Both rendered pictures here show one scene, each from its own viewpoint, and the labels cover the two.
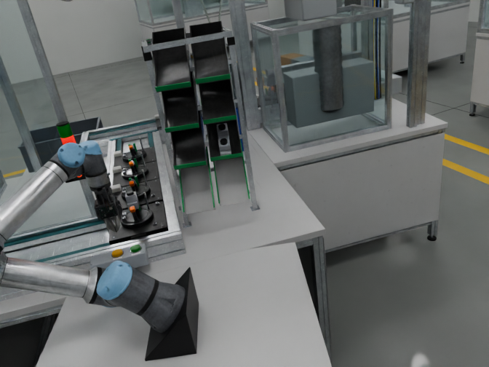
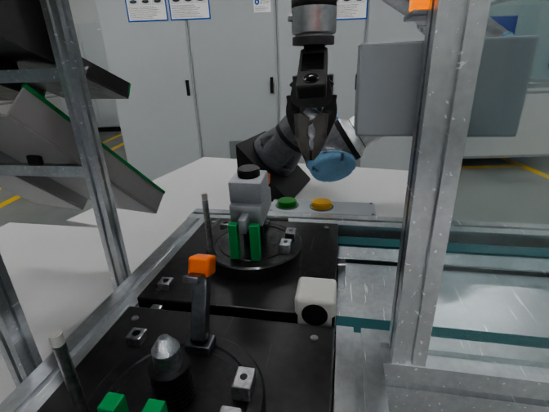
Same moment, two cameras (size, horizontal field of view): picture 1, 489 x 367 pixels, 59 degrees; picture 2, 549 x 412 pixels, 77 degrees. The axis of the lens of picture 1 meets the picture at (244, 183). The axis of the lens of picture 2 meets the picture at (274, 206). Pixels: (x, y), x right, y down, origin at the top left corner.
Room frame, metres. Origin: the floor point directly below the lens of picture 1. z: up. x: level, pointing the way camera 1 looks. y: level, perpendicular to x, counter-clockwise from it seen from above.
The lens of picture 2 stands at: (2.03, 0.67, 1.23)
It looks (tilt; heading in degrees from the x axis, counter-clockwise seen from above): 22 degrees down; 201
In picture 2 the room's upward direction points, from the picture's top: 2 degrees counter-clockwise
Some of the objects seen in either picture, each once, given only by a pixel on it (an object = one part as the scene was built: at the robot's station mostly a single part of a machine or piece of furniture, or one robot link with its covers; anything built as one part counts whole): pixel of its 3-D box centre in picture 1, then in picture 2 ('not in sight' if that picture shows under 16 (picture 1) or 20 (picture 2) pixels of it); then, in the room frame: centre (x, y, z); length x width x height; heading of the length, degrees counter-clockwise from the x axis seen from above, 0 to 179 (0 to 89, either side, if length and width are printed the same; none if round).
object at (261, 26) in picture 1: (321, 76); not in sight; (2.64, -0.56, 1.21); 0.69 x 0.46 x 0.69; 100
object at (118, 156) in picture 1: (132, 151); not in sight; (2.37, 0.61, 1.01); 0.24 x 0.24 x 0.13; 10
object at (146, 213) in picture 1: (137, 217); (254, 248); (1.63, 0.48, 0.98); 0.14 x 0.14 x 0.02
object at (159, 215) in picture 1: (138, 221); (255, 259); (1.63, 0.48, 0.96); 0.24 x 0.24 x 0.02; 10
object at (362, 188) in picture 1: (340, 183); not in sight; (2.66, -0.67, 0.43); 1.11 x 0.68 x 0.86; 100
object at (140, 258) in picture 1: (119, 260); (321, 220); (1.41, 0.53, 0.93); 0.21 x 0.07 x 0.06; 100
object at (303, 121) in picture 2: (117, 222); (304, 134); (1.40, 0.49, 1.10); 0.06 x 0.03 x 0.09; 10
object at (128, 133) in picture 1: (245, 111); not in sight; (3.06, -0.09, 0.92); 2.35 x 0.41 x 0.12; 100
